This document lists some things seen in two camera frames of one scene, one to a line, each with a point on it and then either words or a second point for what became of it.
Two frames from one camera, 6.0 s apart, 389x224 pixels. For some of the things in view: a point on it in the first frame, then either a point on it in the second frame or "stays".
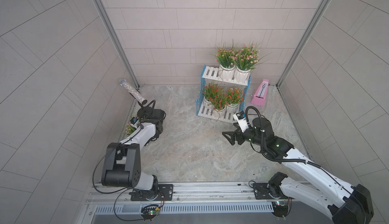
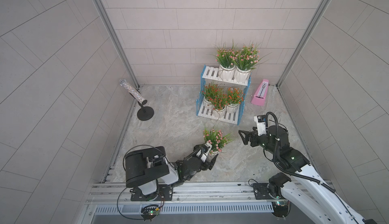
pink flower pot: [226, 59] stays
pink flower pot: [129, 129] → [217, 140]
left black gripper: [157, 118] → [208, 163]
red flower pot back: [209, 90] stays
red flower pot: [235, 96] stays
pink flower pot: [244, 59] stays
